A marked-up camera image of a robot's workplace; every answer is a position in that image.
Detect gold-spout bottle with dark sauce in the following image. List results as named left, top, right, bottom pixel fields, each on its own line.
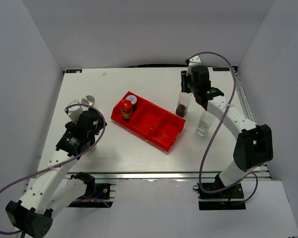
left=175, top=92, right=192, bottom=118

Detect gold-spout clear oil bottle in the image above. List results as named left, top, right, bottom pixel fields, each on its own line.
left=196, top=111, right=215, bottom=136

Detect orange-labelled spice bottle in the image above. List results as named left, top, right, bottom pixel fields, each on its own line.
left=119, top=100, right=133, bottom=121

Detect white-lidded red spice jar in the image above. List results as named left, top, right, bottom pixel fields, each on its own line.
left=126, top=95, right=138, bottom=112

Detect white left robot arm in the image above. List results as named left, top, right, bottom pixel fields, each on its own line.
left=5, top=110, right=107, bottom=238

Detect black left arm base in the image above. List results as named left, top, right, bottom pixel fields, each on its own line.
left=68, top=172, right=115, bottom=208

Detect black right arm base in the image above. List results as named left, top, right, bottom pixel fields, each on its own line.
left=192, top=184, right=246, bottom=211

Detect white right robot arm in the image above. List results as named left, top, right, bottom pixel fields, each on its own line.
left=181, top=65, right=273, bottom=198

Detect blue label sticker right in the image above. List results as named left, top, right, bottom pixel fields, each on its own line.
left=212, top=67, right=230, bottom=71

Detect blue label sticker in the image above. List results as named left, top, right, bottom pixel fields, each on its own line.
left=65, top=69, right=82, bottom=74
left=212, top=67, right=230, bottom=71

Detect silver-lidded clear jar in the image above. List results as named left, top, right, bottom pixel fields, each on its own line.
left=80, top=95, right=98, bottom=111

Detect red plastic organizer bin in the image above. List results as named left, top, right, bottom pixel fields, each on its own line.
left=111, top=91, right=186, bottom=152

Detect blue label sticker left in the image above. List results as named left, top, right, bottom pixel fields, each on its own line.
left=65, top=69, right=82, bottom=74

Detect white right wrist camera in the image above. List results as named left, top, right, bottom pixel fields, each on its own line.
left=185, top=56, right=202, bottom=73

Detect aluminium table frame rail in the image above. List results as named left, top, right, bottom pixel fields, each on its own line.
left=233, top=66, right=273, bottom=180

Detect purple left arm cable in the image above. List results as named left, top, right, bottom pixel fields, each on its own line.
left=0, top=104, right=107, bottom=235

